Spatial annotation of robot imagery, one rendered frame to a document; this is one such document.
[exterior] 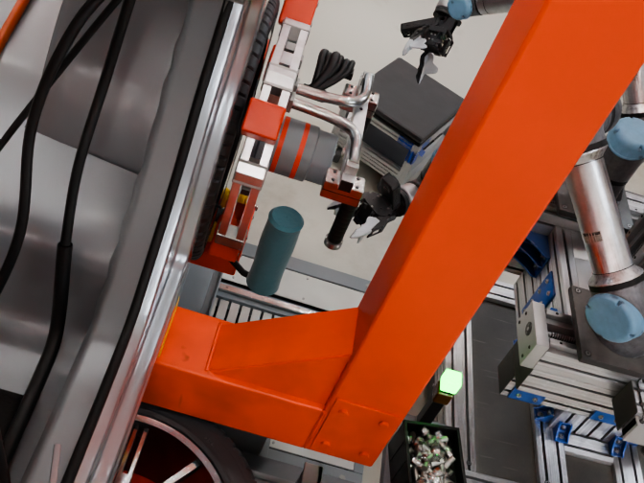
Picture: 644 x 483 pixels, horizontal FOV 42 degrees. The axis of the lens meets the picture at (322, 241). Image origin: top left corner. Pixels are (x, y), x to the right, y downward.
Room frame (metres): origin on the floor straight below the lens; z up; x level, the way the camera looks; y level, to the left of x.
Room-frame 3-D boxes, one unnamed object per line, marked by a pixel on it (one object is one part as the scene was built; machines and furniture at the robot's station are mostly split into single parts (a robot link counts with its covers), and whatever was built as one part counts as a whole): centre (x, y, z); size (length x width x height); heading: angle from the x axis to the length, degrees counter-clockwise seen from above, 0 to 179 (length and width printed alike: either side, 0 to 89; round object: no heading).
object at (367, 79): (1.71, 0.12, 1.03); 0.19 x 0.18 x 0.11; 98
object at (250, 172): (1.59, 0.23, 0.85); 0.54 x 0.07 x 0.54; 8
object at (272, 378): (1.09, 0.12, 0.69); 0.52 x 0.17 x 0.35; 98
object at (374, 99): (1.79, 0.05, 0.93); 0.09 x 0.05 x 0.05; 98
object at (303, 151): (1.60, 0.16, 0.85); 0.21 x 0.14 x 0.14; 98
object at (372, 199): (1.57, -0.10, 0.80); 0.12 x 0.08 x 0.09; 145
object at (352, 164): (1.51, 0.10, 1.03); 0.19 x 0.18 x 0.11; 98
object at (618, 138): (1.98, -0.64, 0.98); 0.13 x 0.12 x 0.14; 154
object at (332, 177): (1.45, 0.00, 0.93); 0.09 x 0.05 x 0.05; 98
